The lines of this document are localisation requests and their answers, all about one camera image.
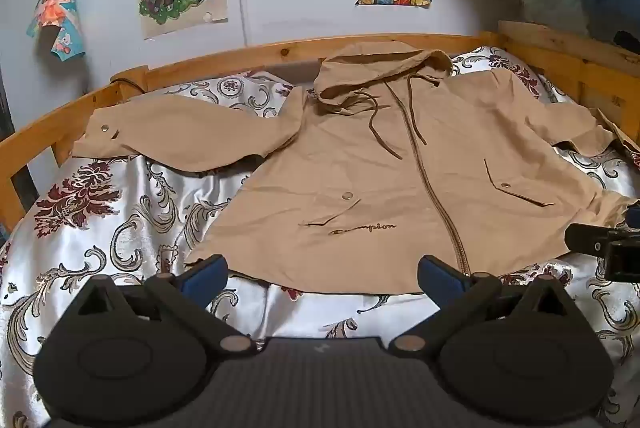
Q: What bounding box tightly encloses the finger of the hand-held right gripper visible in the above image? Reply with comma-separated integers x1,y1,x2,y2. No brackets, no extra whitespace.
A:
564,223,640,255

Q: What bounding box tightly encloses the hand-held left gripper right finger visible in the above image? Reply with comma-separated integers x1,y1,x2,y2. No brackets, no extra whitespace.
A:
389,255,580,356

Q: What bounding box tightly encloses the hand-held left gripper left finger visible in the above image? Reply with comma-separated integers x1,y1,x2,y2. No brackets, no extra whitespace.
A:
69,255,258,357

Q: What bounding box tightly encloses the tan hooded jacket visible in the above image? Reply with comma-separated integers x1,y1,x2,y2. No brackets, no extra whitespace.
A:
72,41,640,295

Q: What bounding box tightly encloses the floral satin bedspread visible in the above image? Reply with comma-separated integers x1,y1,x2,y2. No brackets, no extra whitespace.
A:
0,46,640,428

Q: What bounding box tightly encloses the orange-haired cartoon girl poster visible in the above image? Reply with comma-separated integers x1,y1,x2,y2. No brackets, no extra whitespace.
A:
27,0,86,58

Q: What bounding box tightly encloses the black cable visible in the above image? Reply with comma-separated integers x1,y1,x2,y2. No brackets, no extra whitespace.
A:
110,78,147,95

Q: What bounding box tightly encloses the wooden bed frame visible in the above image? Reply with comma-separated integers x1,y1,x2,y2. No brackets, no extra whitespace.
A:
0,21,640,234

